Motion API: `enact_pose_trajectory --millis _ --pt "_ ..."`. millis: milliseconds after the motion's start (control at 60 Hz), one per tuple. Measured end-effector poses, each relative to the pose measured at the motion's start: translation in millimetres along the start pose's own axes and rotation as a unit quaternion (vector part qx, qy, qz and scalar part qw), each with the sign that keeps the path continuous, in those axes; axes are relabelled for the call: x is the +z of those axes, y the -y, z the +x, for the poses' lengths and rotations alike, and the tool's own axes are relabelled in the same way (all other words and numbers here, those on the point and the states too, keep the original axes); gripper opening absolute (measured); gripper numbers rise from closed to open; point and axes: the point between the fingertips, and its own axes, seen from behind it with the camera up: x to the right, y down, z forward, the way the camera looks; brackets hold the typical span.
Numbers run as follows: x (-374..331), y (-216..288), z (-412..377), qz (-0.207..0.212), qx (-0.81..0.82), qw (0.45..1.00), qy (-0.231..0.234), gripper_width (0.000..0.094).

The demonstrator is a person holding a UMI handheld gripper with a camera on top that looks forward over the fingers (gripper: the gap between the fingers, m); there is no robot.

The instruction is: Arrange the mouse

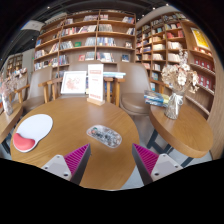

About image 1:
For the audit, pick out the curved wooden book shelf unit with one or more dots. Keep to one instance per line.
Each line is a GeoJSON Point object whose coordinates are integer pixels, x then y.
{"type": "Point", "coordinates": [160, 46]}

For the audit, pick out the white mouse pad, red rest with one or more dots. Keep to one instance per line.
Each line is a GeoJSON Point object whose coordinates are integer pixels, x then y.
{"type": "Point", "coordinates": [36, 126]}

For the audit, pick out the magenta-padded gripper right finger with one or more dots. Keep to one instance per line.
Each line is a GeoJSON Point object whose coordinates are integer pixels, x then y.
{"type": "Point", "coordinates": [146, 160]}

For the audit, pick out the brown padded wooden armchair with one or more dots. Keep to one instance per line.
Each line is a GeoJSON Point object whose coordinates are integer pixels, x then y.
{"type": "Point", "coordinates": [78, 66]}
{"type": "Point", "coordinates": [38, 83]}
{"type": "Point", "coordinates": [135, 96]}

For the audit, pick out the white hanging ceiling sign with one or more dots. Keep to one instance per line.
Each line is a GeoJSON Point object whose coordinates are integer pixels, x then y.
{"type": "Point", "coordinates": [33, 25]}

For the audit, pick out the white framed picture, red print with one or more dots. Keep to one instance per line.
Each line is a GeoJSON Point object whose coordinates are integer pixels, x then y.
{"type": "Point", "coordinates": [73, 82]}

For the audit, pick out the white sign in wooden stand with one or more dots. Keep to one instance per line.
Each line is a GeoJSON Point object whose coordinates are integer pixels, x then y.
{"type": "Point", "coordinates": [96, 81]}

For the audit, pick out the glass vase with pale flowers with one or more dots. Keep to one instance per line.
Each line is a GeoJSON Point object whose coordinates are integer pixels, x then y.
{"type": "Point", "coordinates": [174, 105]}

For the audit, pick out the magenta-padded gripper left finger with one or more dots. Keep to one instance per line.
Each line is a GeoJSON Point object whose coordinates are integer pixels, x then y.
{"type": "Point", "coordinates": [77, 160]}

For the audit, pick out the glass vase with pink flowers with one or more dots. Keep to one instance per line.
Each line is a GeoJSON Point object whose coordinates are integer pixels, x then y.
{"type": "Point", "coordinates": [7, 105]}

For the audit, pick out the light blue book stack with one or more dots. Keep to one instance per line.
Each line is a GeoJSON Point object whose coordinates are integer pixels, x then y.
{"type": "Point", "coordinates": [115, 74]}

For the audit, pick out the small distant book shelf unit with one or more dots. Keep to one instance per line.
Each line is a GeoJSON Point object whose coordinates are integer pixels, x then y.
{"type": "Point", "coordinates": [15, 63]}

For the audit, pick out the stack of colourful books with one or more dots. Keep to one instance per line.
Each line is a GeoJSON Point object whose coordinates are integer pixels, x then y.
{"type": "Point", "coordinates": [156, 98]}

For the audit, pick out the transparent computer mouse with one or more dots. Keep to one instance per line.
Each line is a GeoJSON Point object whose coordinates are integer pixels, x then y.
{"type": "Point", "coordinates": [104, 136]}

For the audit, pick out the round wooden side table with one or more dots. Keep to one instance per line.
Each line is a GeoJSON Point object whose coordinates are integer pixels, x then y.
{"type": "Point", "coordinates": [180, 133]}
{"type": "Point", "coordinates": [6, 121]}

